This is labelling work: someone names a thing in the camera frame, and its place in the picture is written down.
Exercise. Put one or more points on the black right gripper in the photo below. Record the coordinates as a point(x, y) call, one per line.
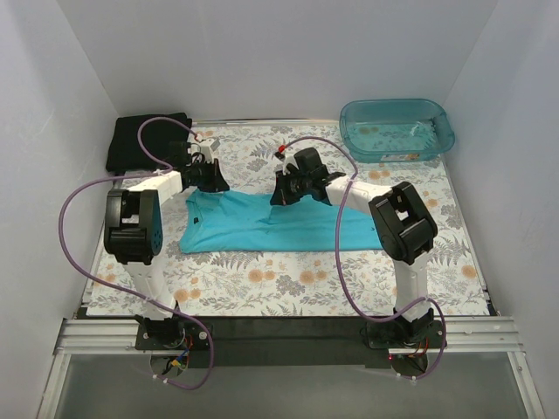
point(284, 187)

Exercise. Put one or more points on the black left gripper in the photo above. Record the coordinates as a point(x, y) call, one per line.
point(214, 175)

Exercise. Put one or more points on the turquoise t-shirt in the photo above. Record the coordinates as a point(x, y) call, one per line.
point(235, 221)

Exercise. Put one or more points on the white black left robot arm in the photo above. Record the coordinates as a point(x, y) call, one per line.
point(133, 231)

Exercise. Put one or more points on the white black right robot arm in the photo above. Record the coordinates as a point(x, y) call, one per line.
point(405, 228)

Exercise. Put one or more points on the floral patterned table mat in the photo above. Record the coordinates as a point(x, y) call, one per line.
point(315, 283)

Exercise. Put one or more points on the teal transparent plastic bin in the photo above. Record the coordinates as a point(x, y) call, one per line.
point(395, 130)

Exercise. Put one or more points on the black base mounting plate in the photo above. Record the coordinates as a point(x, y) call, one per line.
point(290, 341)

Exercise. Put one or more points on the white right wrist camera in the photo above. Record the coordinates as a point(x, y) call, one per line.
point(286, 156)

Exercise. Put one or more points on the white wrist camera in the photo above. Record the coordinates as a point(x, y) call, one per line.
point(207, 148)
point(286, 156)

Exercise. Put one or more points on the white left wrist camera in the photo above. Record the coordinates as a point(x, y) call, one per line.
point(207, 148)

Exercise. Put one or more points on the aluminium frame rail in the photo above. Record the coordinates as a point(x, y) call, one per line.
point(480, 372)

